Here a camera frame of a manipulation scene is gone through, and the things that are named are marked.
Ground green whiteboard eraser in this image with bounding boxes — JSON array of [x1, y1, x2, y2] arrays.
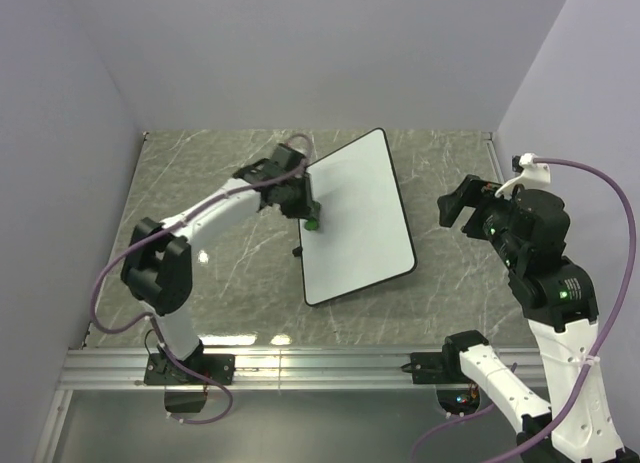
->
[[304, 218, 320, 231]]

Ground white whiteboard black frame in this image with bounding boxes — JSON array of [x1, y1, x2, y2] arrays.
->
[[299, 128, 418, 307]]

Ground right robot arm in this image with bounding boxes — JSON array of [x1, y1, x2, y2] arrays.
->
[[402, 175, 639, 462]]

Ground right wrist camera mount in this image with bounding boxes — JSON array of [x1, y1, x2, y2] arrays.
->
[[495, 153, 551, 199]]

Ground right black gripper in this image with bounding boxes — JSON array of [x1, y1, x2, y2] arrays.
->
[[435, 172, 523, 266]]

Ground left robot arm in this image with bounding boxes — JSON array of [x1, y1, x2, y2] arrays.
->
[[120, 143, 321, 385]]

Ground aluminium mounting rail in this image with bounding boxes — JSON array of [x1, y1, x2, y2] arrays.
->
[[34, 346, 551, 463]]

